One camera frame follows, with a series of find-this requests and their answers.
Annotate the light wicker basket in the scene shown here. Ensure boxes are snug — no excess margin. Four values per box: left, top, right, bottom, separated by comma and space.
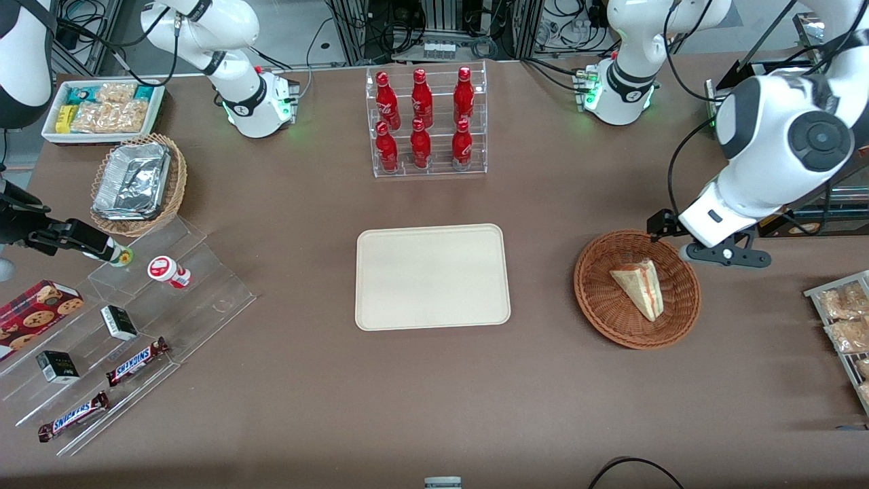
90, 133, 188, 238

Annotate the stack of foil trays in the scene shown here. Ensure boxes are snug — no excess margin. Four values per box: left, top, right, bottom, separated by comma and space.
92, 142, 172, 221

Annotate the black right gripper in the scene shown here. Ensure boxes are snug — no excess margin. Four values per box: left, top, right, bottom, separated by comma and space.
0, 178, 115, 264

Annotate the clear acrylic bottle rack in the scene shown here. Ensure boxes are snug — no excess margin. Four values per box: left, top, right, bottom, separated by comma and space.
365, 60, 489, 179

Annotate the red cola bottle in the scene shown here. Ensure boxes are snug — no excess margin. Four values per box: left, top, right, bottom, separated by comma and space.
452, 66, 476, 124
375, 121, 400, 174
451, 119, 474, 171
375, 71, 402, 132
410, 69, 435, 129
409, 117, 433, 170

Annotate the red and white cup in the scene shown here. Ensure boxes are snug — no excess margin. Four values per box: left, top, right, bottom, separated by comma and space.
147, 255, 192, 290

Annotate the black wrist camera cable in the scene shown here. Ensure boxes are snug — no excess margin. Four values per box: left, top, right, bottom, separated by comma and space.
667, 115, 720, 215

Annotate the beige plastic tray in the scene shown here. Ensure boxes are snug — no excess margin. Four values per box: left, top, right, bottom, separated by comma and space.
355, 223, 512, 332

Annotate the metal rack with snacks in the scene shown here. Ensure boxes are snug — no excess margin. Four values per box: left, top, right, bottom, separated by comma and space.
804, 270, 869, 416

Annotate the small black box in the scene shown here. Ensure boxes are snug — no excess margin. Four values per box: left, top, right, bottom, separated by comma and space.
35, 350, 81, 385
100, 305, 139, 342

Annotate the clear bag of crackers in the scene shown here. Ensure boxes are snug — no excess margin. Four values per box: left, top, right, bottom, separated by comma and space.
94, 82, 138, 104
71, 101, 149, 134

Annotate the snickers bar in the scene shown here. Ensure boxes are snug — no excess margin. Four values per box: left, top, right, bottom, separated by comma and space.
37, 391, 111, 443
106, 337, 170, 388

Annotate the triangular sandwich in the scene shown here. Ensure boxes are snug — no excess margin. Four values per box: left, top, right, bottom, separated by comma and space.
609, 259, 663, 323

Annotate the red cookie box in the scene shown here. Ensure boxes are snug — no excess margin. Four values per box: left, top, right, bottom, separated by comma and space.
0, 280, 85, 362

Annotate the white snack bin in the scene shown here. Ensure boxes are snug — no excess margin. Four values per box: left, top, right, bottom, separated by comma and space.
41, 79, 166, 146

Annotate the brown wicker basket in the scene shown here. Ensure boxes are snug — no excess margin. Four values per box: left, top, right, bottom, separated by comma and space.
574, 230, 702, 350

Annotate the black cable loop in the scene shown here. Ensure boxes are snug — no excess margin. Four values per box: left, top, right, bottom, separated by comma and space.
587, 456, 686, 489

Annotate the clear acrylic stepped shelf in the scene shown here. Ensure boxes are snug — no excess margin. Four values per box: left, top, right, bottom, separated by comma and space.
0, 215, 257, 458

